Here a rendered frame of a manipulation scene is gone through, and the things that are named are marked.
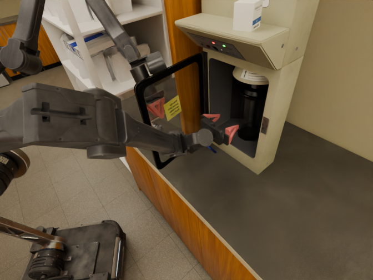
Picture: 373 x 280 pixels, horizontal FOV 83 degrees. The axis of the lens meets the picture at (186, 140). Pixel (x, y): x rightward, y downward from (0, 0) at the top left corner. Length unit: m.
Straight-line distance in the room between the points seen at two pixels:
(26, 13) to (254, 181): 1.02
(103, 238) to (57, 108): 1.45
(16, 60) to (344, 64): 1.19
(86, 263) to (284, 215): 1.25
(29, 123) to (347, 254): 0.87
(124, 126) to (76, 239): 1.47
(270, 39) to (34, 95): 0.46
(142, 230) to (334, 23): 1.76
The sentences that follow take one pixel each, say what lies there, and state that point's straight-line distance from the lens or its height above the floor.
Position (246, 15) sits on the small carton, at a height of 1.55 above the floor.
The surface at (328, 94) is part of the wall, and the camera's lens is 1.13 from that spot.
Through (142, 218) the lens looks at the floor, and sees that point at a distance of 1.96.
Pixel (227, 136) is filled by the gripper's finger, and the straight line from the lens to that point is 0.74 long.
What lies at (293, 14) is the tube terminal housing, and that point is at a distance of 0.62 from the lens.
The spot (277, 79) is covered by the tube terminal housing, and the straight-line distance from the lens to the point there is 0.68.
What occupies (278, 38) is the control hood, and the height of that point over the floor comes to 1.50.
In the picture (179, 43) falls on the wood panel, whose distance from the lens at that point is 0.84.
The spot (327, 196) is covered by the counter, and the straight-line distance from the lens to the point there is 0.97.
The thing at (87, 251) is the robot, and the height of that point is 0.26.
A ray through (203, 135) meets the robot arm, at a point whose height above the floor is 1.24.
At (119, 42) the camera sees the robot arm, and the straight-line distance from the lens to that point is 0.82.
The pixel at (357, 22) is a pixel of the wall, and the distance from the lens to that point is 1.03.
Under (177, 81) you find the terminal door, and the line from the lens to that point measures 0.77.
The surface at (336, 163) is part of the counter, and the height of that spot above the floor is 0.94.
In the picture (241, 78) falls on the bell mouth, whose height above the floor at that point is 1.33.
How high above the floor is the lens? 1.68
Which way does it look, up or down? 42 degrees down
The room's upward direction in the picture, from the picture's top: 7 degrees counter-clockwise
